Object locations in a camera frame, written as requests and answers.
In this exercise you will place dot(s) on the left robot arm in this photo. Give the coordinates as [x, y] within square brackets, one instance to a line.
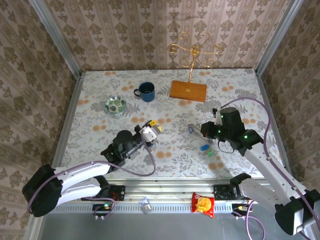
[75, 180]

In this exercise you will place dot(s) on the small electronics board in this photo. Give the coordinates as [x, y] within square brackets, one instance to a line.
[102, 207]
[240, 208]

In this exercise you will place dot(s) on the green key tag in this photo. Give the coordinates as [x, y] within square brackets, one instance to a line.
[210, 153]

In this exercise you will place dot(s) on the leaf patterned bowl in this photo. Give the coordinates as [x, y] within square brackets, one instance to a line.
[115, 105]

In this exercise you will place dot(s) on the gold hook stand wooden base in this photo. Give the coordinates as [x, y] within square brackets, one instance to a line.
[187, 91]

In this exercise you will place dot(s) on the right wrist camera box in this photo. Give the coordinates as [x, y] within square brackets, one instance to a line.
[217, 116]

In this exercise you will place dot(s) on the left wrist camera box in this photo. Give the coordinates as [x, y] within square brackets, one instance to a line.
[148, 135]

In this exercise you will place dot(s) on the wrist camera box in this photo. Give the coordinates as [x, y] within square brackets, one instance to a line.
[217, 116]
[148, 135]

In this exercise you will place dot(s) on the dark blue enamel mug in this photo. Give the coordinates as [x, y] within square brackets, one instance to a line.
[147, 93]

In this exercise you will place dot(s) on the metal disc with split rings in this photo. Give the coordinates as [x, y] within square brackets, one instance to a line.
[198, 137]

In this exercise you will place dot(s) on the small clear plastic packet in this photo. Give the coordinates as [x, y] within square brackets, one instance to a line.
[145, 205]

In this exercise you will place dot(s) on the aluminium frame post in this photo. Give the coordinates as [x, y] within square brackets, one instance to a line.
[58, 40]
[276, 37]

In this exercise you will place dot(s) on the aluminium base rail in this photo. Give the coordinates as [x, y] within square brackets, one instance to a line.
[170, 190]

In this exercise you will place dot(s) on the red snack packet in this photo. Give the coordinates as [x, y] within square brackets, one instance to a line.
[202, 203]

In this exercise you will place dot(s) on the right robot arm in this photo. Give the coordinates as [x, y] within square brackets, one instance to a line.
[270, 172]

